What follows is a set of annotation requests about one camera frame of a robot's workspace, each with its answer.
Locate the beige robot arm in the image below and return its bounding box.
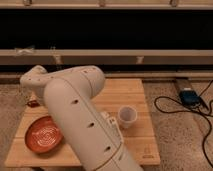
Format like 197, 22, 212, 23
20, 65, 143, 171

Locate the wooden table board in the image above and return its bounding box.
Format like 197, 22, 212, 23
5, 79, 160, 167

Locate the white plastic cup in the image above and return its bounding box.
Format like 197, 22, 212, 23
117, 106, 138, 129

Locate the orange patterned bowl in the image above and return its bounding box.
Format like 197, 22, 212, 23
24, 116, 63, 154

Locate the blue power box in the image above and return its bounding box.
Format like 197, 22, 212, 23
179, 90, 200, 106

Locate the clear plastic wrap piece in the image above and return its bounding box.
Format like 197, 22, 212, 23
15, 47, 35, 56

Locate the black cable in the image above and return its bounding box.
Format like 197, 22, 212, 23
153, 79, 213, 169

